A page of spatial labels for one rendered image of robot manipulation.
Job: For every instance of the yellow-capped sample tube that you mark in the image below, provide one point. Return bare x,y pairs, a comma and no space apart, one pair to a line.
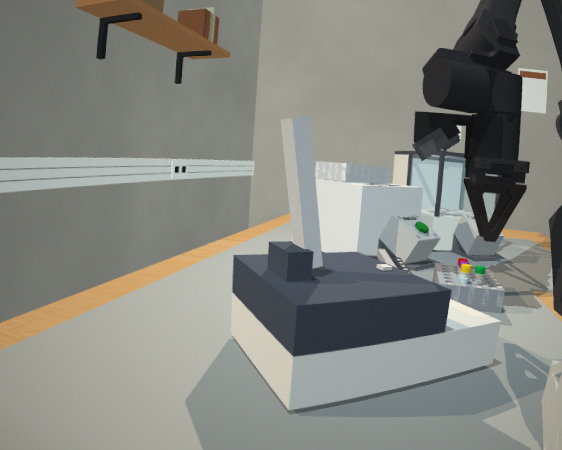
465,270

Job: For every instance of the grey bench mat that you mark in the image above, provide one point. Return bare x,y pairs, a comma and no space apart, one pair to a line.
158,369

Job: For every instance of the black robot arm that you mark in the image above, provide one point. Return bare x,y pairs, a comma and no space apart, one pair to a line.
457,80

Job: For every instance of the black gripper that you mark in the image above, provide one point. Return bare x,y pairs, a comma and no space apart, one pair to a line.
477,185

